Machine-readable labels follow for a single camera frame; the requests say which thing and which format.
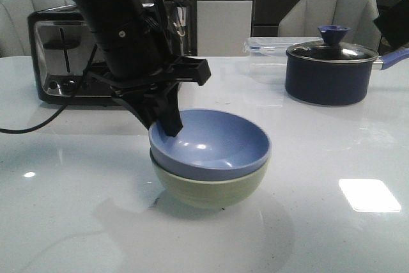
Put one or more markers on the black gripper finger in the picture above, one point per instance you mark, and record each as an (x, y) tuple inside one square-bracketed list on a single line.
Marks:
[(141, 110), (166, 110)]

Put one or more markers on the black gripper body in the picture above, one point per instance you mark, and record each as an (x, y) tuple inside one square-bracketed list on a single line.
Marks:
[(175, 70)]

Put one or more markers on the blue bowl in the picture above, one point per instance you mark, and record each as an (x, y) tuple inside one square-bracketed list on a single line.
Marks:
[(213, 145)]

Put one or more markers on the green bowl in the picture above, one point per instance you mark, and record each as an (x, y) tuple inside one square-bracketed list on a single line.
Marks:
[(209, 194)]

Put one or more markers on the black and chrome toaster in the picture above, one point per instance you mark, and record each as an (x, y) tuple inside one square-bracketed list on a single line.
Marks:
[(61, 45)]

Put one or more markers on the clear plastic food container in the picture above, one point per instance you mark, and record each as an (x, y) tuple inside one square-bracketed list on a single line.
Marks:
[(267, 59)]

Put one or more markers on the white refrigerator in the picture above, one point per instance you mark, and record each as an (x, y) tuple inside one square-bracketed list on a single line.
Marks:
[(223, 26)]

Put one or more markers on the blue cooking pot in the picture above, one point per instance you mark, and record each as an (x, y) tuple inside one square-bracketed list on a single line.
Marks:
[(334, 76)]

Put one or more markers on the left grey armchair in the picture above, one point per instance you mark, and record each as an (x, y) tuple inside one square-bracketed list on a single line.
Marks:
[(14, 24)]

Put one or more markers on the grey armchair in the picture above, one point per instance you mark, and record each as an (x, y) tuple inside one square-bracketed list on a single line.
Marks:
[(307, 15), (14, 24)]

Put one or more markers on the right grey armchair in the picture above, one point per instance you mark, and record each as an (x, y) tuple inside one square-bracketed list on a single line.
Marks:
[(307, 15)]

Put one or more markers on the glass pot lid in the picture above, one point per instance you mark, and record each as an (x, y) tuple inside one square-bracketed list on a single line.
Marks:
[(331, 48)]

